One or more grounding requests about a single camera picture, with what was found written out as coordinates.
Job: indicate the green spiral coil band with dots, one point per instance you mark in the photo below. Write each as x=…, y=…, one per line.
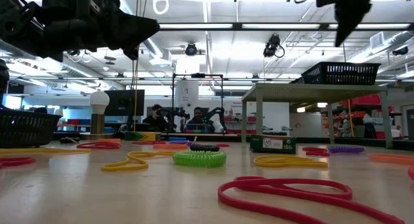
x=199, y=159

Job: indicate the small white desk lamp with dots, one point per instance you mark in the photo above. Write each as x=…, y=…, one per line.
x=59, y=112

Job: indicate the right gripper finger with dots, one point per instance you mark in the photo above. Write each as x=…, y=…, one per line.
x=357, y=17
x=342, y=20

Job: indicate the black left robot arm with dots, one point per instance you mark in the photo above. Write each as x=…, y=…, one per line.
x=19, y=26

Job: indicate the white ceiling air vent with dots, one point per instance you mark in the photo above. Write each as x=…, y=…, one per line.
x=376, y=40

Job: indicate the blue spiral coil band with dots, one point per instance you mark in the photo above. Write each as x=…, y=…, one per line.
x=177, y=138

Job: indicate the yellow rubber band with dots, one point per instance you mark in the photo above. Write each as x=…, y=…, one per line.
x=106, y=168
x=291, y=166
x=64, y=150

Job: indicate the overhead bar with light strips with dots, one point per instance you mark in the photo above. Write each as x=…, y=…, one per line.
x=237, y=26

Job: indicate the white pillar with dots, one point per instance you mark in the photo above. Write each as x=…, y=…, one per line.
x=187, y=94

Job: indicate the black monitor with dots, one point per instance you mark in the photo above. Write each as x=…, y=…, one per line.
x=123, y=102

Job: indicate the Crayola box with blue print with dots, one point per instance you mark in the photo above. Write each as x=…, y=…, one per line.
x=258, y=146

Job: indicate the pale green metal riser shelf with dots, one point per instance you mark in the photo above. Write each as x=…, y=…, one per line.
x=310, y=88

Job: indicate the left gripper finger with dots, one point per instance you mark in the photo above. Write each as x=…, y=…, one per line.
x=129, y=38
x=129, y=23

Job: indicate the black background robot arm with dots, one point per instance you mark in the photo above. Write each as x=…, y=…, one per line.
x=217, y=114
x=176, y=113

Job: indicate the person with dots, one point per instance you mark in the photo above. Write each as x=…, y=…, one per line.
x=198, y=114
x=156, y=120
x=40, y=110

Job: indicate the black background station frame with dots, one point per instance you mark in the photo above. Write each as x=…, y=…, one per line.
x=197, y=75

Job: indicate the orange rubber band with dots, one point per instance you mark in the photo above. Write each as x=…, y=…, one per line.
x=109, y=140
x=169, y=146
x=388, y=158

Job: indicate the lamp with white globe bulb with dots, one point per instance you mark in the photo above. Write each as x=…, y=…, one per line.
x=99, y=101

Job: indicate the red storage bins rack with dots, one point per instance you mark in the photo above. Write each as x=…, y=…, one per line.
x=362, y=100

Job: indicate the black ceiling-hung device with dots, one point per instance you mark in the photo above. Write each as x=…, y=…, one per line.
x=271, y=46

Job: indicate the black spiral coil band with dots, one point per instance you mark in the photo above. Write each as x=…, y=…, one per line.
x=204, y=148

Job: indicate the black overhead camera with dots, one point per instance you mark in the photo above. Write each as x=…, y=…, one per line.
x=191, y=50

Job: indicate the purple spiral coil band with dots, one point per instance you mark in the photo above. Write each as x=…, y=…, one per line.
x=346, y=149
x=179, y=142

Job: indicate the white partition board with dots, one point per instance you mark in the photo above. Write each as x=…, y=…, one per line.
x=275, y=117

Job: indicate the yellow green Crayola crayon box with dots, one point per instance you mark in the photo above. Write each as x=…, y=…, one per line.
x=142, y=136

